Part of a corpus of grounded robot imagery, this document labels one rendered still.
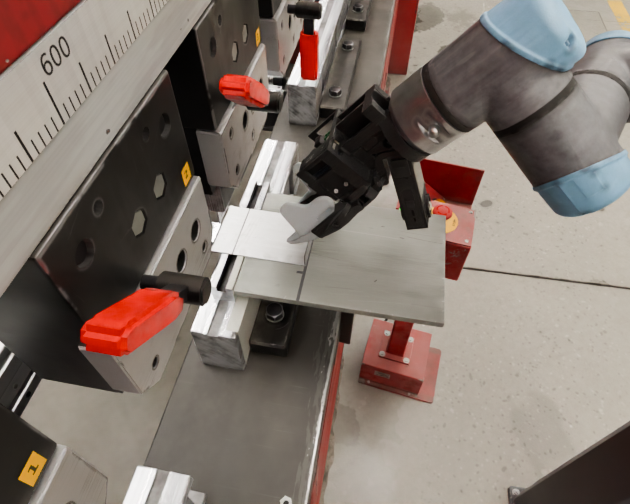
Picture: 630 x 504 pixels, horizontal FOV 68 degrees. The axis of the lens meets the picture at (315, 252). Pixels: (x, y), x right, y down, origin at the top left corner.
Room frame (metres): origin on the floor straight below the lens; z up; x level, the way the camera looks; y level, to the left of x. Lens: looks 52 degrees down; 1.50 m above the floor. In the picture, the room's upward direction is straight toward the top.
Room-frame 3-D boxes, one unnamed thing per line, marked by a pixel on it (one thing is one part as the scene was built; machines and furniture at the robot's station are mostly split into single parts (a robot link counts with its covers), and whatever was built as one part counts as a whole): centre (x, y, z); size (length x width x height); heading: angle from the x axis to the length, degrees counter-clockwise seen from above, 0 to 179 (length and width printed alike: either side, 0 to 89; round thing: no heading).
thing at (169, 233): (0.20, 0.14, 1.26); 0.15 x 0.09 x 0.17; 170
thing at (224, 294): (0.43, 0.10, 0.98); 0.20 x 0.03 x 0.03; 170
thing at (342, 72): (1.01, -0.06, 0.89); 0.30 x 0.05 x 0.03; 170
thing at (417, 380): (0.69, -0.29, 0.06); 0.25 x 0.20 x 0.12; 72
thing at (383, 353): (0.70, -0.26, 0.13); 0.10 x 0.10 x 0.01; 72
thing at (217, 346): (0.48, 0.09, 0.92); 0.39 x 0.06 x 0.10; 170
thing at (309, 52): (0.56, 0.01, 1.20); 0.04 x 0.02 x 0.10; 80
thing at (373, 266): (0.40, -0.04, 1.00); 0.26 x 0.18 x 0.01; 80
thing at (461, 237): (0.70, -0.26, 0.75); 0.20 x 0.16 x 0.18; 162
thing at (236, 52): (0.40, 0.11, 1.26); 0.15 x 0.09 x 0.17; 170
